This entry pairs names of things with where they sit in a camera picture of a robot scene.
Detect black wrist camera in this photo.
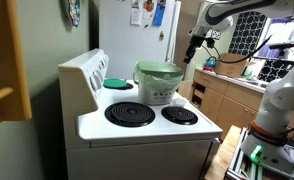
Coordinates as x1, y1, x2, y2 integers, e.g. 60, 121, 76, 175
204, 37, 217, 50

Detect black white patterned wall tag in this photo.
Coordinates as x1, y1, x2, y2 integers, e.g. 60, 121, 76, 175
210, 29, 222, 41

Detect paper with red picture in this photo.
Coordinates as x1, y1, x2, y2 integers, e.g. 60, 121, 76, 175
141, 0, 157, 20

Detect large black coil burner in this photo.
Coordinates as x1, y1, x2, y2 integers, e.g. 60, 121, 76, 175
104, 101, 156, 128

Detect black camera on stand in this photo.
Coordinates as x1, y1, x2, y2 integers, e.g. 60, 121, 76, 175
268, 41, 294, 60

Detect white paper note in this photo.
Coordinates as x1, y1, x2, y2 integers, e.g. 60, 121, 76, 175
130, 0, 143, 27

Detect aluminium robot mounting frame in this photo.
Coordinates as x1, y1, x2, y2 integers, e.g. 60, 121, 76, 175
224, 127, 294, 180

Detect wooden kitchen counter cabinets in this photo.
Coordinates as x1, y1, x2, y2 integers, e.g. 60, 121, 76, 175
186, 68, 294, 143

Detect wooden wall cabinet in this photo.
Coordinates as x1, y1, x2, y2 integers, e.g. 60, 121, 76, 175
0, 0, 33, 134

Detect white refrigerator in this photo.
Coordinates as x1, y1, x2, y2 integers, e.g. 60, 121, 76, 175
98, 0, 182, 82

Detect tall black white patterned curtain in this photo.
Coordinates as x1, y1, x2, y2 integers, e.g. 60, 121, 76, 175
228, 11, 269, 57

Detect dark green round lid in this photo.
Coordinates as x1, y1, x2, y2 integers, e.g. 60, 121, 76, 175
102, 78, 129, 90

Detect colourful wall decoration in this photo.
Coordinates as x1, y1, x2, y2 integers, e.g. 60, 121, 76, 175
66, 0, 82, 28

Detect short black white patterned curtain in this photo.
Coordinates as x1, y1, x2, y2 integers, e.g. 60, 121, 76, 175
258, 59, 294, 83

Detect blue paper sheet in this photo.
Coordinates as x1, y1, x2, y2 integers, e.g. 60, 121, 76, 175
152, 0, 167, 28

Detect small black coil burner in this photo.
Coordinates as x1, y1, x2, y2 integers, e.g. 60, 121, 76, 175
160, 105, 199, 126

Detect white compost bin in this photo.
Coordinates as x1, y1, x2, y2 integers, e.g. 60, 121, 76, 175
132, 63, 177, 106

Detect brown cardboard box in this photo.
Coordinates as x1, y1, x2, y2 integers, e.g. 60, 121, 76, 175
214, 52, 257, 79

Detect white paper towel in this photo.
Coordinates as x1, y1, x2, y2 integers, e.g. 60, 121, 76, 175
169, 96, 188, 109

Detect white electric stove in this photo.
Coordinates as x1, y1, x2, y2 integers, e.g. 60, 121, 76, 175
57, 48, 224, 180

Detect black burner under green lid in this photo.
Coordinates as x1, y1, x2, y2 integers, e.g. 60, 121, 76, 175
117, 81, 135, 91

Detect wooden table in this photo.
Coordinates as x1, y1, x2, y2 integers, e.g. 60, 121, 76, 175
204, 124, 243, 180

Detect green bin lid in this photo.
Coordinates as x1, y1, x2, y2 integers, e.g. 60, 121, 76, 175
135, 60, 185, 79

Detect tan wooden board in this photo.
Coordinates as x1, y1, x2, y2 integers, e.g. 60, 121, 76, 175
178, 79, 195, 102

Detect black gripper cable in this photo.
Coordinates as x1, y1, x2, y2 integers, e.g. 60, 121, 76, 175
201, 34, 273, 65

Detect blue kettle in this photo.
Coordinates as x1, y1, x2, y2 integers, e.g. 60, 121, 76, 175
205, 56, 218, 70

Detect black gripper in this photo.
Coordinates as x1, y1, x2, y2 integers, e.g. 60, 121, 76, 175
183, 35, 207, 64

